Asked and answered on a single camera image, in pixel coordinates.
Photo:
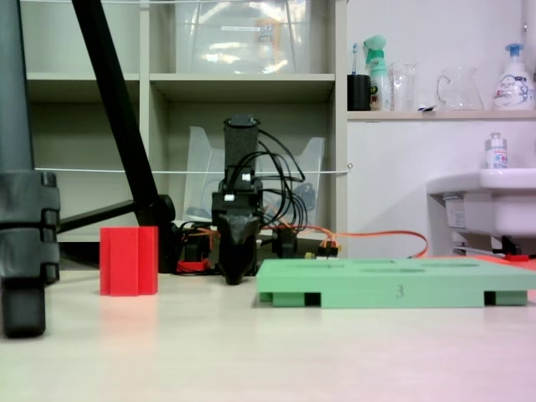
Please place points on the white foam soap bottle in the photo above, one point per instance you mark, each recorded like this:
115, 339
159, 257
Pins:
514, 90

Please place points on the black tripod brace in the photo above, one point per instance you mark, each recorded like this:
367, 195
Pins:
96, 215

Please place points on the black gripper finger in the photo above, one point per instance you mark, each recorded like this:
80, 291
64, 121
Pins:
238, 251

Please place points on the beige shelf unit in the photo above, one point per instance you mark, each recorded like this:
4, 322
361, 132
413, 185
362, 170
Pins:
243, 86

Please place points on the red cross columnar block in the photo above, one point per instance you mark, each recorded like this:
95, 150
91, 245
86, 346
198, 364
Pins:
128, 261

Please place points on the red clamp piece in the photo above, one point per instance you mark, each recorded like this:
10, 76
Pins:
193, 266

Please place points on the black table clamp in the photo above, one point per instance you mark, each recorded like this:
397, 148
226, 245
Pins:
285, 243

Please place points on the glass pitcher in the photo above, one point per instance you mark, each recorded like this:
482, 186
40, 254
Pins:
460, 92

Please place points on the white sink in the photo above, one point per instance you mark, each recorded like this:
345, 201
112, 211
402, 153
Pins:
494, 201

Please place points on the small red block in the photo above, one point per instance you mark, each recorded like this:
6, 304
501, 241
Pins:
516, 257

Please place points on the thick grey tripod leg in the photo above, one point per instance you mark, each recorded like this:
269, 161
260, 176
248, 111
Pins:
21, 209

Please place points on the green shape sorter board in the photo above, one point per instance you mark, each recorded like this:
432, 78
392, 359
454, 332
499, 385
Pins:
389, 285

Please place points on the blue white toothbrush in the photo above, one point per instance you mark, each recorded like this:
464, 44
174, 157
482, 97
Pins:
354, 56

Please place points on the slim black tripod leg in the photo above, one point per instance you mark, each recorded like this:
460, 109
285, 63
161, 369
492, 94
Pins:
121, 125

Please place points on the green spray bottle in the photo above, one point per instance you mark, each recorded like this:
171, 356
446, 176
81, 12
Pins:
378, 79

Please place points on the clear plastic storage box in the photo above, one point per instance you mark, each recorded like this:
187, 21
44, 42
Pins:
234, 42

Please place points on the light wooden ledge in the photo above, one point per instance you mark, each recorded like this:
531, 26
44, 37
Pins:
439, 115

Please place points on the clear plastic cup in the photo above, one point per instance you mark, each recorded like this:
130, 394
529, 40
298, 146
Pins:
405, 88

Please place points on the black cup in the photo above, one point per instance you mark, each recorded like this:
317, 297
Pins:
359, 93

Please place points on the clear sanitizer bottle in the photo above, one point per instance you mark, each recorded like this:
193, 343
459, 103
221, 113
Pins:
496, 153

